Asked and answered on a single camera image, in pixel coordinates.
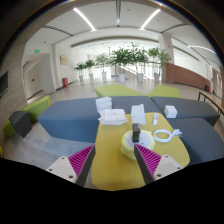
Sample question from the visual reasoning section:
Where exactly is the wide grey sofa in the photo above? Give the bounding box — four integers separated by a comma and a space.
166, 117, 224, 167

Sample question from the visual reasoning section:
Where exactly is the group of potted plants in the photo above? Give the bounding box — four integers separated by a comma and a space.
73, 42, 171, 84

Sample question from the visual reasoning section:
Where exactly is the long grey sofa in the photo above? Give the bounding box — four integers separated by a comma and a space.
37, 96, 161, 144

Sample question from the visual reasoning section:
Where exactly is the green bench sofa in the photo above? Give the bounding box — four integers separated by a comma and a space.
2, 94, 52, 140

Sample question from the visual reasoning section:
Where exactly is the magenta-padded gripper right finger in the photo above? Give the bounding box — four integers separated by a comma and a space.
133, 143, 184, 185

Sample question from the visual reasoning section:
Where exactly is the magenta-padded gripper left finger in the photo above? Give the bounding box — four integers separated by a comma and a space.
45, 144, 97, 188

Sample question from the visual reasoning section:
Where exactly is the dark grey cube stool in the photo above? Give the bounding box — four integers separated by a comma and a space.
8, 110, 33, 139

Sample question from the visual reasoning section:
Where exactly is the black-framed wooden bench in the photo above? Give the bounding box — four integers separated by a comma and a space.
197, 91, 224, 116

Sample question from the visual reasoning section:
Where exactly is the group of ceiling light strips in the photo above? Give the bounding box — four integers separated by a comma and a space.
72, 1, 162, 33

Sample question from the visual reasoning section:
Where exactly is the stack of white boxes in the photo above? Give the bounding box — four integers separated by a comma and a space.
95, 96, 114, 115

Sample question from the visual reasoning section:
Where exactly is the white upright box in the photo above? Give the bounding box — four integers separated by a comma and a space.
130, 103, 147, 126

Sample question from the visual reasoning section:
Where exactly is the grey sofa with cube box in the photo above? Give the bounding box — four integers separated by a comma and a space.
150, 96, 221, 127

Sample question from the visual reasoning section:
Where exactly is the large green sofa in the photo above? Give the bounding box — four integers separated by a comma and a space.
93, 83, 146, 99

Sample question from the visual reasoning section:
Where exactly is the white coiled cable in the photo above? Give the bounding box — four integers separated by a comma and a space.
152, 128, 183, 144

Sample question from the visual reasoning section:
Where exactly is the small white tube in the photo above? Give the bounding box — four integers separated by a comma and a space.
152, 113, 161, 127

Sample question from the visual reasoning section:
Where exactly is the black wall screen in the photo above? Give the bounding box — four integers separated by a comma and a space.
0, 70, 10, 98

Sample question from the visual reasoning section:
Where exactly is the white cube box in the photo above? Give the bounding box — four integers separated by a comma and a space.
163, 104, 179, 119

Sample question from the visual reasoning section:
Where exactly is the round yellow-green power strip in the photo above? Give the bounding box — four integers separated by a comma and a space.
120, 129, 156, 161

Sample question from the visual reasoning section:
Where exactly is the small green sofa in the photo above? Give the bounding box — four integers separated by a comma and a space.
147, 84, 182, 99

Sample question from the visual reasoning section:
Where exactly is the yellow wall picture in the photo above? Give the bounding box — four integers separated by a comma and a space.
59, 55, 69, 66

